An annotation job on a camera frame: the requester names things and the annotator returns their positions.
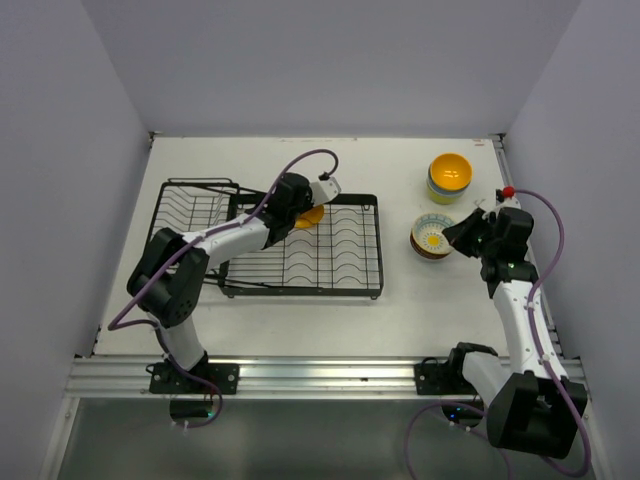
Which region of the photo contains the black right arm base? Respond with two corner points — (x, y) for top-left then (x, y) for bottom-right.
(409, 342), (509, 434)

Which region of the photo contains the smooth yellow bowl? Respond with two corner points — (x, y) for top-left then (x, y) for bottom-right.
(429, 153), (473, 192)

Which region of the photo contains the blue zigzag patterned bowl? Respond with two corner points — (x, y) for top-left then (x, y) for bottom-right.
(410, 239), (454, 261)

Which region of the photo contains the blue glossy bowl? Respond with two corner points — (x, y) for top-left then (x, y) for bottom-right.
(427, 166), (473, 197)

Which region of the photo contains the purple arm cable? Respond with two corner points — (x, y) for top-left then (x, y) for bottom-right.
(403, 188), (592, 480)
(107, 149), (340, 429)

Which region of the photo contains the aluminium mounting rail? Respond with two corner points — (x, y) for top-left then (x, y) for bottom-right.
(64, 355), (586, 401)

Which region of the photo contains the black wire dish rack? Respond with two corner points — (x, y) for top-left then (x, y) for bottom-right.
(148, 178), (384, 300)

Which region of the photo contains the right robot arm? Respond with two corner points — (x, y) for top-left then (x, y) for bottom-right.
(443, 206), (588, 459)

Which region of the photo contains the yellow teal patterned bowl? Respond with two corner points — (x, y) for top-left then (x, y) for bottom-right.
(411, 213), (454, 256)

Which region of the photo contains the pale teal textured bowl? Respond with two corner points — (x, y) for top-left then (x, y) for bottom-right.
(416, 253), (449, 263)

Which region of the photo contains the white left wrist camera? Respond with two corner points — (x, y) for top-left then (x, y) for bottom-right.
(310, 176), (341, 207)

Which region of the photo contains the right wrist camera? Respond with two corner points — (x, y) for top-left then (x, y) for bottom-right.
(474, 186), (521, 216)

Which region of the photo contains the yellow ribbed bowl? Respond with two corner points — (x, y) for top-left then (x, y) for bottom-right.
(294, 205), (325, 229)

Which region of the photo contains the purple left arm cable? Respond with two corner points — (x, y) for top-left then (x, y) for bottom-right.
(107, 149), (340, 429)

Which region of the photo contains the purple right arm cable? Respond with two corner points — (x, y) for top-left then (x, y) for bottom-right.
(403, 188), (592, 480)

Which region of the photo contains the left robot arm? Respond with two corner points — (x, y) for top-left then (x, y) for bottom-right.
(126, 173), (314, 393)

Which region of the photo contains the brown diamond patterned bowl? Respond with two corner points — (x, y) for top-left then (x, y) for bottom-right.
(410, 234), (454, 259)

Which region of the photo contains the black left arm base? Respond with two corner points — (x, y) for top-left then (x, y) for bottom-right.
(145, 360), (240, 429)

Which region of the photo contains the lime green bowl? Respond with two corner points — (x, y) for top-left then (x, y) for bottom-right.
(426, 179), (466, 205)

